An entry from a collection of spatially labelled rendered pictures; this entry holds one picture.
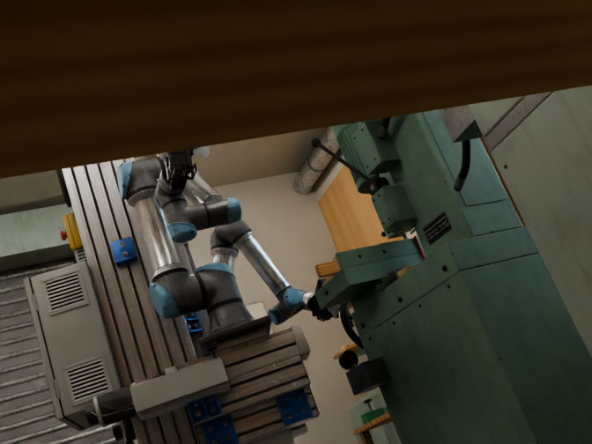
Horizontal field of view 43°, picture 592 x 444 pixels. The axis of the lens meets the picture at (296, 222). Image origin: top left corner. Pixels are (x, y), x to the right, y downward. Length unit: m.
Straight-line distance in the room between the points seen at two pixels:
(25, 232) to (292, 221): 2.04
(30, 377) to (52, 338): 2.76
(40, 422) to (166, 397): 3.12
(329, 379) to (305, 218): 1.31
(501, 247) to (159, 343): 1.11
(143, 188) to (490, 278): 1.10
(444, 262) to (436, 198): 0.24
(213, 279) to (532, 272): 0.95
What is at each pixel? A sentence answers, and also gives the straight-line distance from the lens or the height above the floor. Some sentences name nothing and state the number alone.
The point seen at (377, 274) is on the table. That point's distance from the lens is 2.46.
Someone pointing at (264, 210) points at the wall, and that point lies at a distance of 6.03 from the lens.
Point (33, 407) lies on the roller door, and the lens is 5.24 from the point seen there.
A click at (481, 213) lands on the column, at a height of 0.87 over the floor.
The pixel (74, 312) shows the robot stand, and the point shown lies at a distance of 2.53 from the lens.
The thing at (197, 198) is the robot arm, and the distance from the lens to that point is 2.29.
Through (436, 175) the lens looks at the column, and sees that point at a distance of 2.33.
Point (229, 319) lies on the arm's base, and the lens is 2.31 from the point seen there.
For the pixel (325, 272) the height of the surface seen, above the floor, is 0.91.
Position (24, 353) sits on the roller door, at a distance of 5.33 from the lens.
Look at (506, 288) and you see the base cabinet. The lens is 2.23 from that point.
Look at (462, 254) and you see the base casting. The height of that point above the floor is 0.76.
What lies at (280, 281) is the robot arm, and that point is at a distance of 2.97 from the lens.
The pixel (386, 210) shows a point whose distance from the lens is 2.38.
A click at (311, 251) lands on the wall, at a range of 6.00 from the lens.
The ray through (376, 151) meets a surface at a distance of 2.41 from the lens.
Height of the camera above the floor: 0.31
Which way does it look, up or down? 19 degrees up
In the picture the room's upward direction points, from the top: 21 degrees counter-clockwise
